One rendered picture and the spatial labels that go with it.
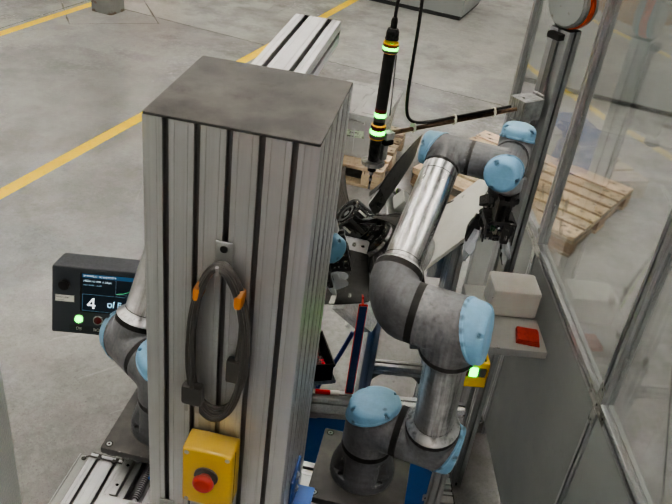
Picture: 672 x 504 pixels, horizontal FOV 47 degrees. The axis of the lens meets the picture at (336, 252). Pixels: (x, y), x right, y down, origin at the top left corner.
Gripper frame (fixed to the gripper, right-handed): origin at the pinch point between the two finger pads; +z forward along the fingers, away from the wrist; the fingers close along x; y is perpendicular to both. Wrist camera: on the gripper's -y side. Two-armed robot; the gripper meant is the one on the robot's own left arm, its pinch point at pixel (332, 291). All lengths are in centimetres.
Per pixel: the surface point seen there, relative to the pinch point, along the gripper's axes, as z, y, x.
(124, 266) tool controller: -28, -51, -14
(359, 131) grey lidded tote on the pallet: 84, 0, 295
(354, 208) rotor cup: -9.7, 8.7, 29.7
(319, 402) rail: 27.7, -9.1, -16.4
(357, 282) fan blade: 1.1, 7.4, 4.2
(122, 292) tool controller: -24, -52, -20
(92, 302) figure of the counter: -23, -60, -21
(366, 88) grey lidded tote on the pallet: 74, 7, 343
